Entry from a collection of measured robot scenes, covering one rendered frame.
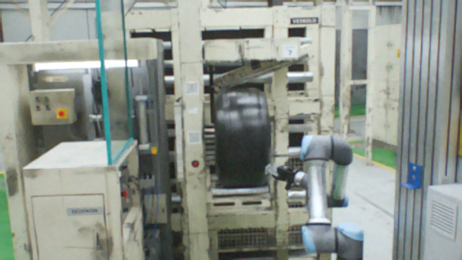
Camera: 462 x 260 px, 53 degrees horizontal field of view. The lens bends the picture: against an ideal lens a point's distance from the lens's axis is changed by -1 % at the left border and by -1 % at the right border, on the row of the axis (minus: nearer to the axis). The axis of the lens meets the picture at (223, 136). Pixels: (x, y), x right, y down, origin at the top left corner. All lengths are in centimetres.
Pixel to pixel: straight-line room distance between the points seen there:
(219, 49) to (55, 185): 139
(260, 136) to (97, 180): 96
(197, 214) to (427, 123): 155
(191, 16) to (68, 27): 920
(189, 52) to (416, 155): 139
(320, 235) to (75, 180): 107
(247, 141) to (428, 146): 104
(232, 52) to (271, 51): 25
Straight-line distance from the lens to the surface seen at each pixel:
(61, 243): 215
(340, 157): 221
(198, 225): 290
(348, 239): 212
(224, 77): 309
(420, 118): 187
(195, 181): 280
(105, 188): 202
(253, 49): 296
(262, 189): 276
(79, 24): 1178
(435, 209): 179
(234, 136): 253
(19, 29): 1189
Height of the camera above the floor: 174
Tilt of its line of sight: 11 degrees down
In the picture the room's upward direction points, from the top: 2 degrees counter-clockwise
